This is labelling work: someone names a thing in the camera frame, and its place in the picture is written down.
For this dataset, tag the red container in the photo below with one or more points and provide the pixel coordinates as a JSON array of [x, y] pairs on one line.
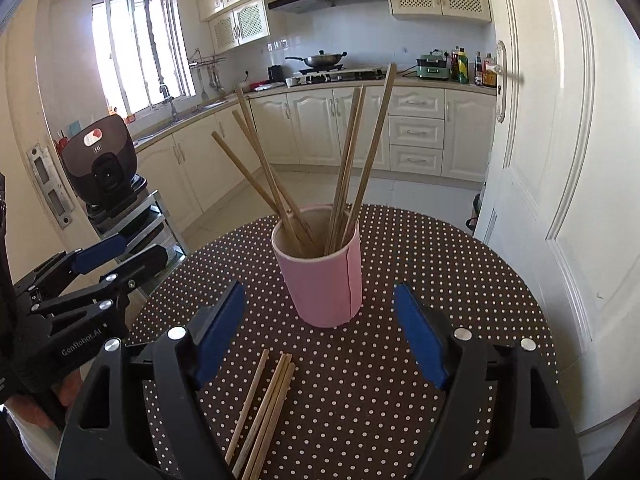
[[260, 85]]

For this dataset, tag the pink cup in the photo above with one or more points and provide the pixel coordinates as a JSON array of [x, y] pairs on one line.
[[320, 290]]

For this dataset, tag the red capped bottle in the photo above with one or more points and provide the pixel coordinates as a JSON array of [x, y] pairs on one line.
[[455, 65]]

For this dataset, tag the metal shelf rack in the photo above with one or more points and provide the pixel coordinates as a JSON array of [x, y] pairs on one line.
[[160, 225]]

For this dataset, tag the hanging utensil rack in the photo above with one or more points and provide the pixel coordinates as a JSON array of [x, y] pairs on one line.
[[207, 62]]

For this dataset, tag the person's left hand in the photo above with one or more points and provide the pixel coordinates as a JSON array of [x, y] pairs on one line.
[[45, 410]]

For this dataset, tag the kitchen window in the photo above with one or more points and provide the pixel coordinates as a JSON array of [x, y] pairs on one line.
[[140, 50]]

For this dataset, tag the gas stove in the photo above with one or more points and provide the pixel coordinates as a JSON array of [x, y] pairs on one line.
[[340, 76]]

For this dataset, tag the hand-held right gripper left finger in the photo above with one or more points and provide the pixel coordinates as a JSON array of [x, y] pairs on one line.
[[220, 330]]

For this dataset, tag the metal door strike plate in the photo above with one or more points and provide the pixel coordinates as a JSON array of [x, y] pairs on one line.
[[50, 185]]

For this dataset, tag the wooden chopstick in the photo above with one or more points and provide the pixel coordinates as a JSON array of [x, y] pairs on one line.
[[269, 410], [278, 410], [247, 405], [261, 410]]

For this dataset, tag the cooking oil bottle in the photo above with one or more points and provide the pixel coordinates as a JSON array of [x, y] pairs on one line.
[[490, 72]]

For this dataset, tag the white door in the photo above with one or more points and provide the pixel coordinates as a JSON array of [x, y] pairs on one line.
[[550, 160]]

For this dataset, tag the white cabinet drawer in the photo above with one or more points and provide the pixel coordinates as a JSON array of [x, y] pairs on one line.
[[416, 132], [416, 103], [416, 161]]

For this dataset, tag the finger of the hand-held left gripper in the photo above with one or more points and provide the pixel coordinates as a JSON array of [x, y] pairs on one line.
[[100, 255], [145, 262]]

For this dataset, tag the steel sink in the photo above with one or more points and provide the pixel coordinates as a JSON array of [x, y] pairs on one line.
[[190, 115]]

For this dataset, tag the brown polka dot tablecloth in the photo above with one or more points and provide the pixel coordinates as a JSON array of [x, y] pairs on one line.
[[400, 260]]

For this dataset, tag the black air fryer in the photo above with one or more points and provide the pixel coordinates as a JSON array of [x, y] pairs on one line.
[[100, 160]]

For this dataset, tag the steel wok with lid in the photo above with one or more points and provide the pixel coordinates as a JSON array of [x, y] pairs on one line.
[[320, 61]]

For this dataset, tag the small lattice door cabinet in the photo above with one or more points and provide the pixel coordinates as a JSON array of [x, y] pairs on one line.
[[240, 25]]

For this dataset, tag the green electric cooker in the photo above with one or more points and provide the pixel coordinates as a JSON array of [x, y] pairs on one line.
[[434, 67]]

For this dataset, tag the bundle of chopsticks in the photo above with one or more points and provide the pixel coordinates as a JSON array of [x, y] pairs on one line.
[[300, 235]]

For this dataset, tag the white lower cabinets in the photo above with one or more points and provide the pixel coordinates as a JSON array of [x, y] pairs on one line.
[[310, 125]]

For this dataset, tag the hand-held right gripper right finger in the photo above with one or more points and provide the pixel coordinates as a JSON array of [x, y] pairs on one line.
[[420, 335]]

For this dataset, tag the dark sauce bottle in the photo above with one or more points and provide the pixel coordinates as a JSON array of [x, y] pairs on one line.
[[478, 70]]

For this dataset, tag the green yellow bottle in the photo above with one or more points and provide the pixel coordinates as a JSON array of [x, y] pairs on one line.
[[463, 67]]

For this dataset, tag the metal faucet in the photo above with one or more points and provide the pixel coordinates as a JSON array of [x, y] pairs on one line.
[[170, 102]]

